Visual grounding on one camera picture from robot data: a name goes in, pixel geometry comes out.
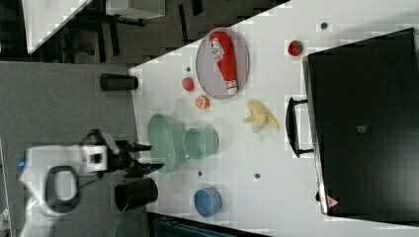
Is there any red green strawberry toy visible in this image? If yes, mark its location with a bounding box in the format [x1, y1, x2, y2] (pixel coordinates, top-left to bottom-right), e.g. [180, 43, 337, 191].
[288, 40, 303, 56]

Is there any black oven appliance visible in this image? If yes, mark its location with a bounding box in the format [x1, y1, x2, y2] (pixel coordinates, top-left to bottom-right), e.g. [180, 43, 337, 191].
[303, 29, 419, 226]

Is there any black oven handle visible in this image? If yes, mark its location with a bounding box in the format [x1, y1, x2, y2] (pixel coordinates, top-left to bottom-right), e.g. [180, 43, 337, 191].
[286, 98, 314, 158]

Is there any yellow peeled banana toy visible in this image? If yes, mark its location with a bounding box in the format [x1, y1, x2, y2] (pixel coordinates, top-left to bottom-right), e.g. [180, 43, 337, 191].
[243, 100, 280, 133]

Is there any black cylinder upper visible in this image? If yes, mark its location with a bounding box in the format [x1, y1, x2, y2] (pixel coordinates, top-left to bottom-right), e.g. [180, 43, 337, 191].
[100, 73, 139, 92]

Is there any black cylinder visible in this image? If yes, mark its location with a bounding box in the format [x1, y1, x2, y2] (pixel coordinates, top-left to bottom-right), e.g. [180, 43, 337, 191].
[100, 73, 139, 92]
[114, 178, 158, 212]

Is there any red ketchup bottle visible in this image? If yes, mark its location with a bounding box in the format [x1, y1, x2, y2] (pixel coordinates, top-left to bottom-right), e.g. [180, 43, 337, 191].
[209, 31, 238, 95]

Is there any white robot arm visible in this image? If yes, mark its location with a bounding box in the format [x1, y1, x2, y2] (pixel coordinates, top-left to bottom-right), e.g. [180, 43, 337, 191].
[20, 140, 163, 237]

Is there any black cylinder lower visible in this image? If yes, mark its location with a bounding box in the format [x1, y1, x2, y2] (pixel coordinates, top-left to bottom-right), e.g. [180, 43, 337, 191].
[114, 178, 158, 212]

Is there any blue cup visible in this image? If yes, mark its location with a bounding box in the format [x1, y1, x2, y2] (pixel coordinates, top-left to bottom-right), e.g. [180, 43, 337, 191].
[194, 187, 222, 218]

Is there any large green bowl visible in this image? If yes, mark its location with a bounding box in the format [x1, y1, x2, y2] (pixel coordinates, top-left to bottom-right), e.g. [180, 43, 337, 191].
[147, 114, 186, 174]

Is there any grey oval plate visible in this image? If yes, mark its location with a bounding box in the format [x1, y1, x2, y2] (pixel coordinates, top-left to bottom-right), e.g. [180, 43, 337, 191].
[196, 28, 249, 100]

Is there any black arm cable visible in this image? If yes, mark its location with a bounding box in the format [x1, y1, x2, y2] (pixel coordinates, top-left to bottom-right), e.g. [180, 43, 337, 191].
[78, 128, 103, 147]

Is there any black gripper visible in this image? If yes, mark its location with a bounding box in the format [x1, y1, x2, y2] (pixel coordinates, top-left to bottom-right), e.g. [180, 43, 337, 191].
[107, 140, 163, 178]

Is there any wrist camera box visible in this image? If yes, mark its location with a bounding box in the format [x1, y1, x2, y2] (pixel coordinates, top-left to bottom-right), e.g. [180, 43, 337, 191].
[99, 131, 120, 155]

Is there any orange half toy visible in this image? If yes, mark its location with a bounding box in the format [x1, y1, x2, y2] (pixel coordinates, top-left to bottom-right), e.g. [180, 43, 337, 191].
[196, 96, 210, 110]

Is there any green mug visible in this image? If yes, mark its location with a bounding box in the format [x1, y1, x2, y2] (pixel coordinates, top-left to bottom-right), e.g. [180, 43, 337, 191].
[183, 127, 219, 159]

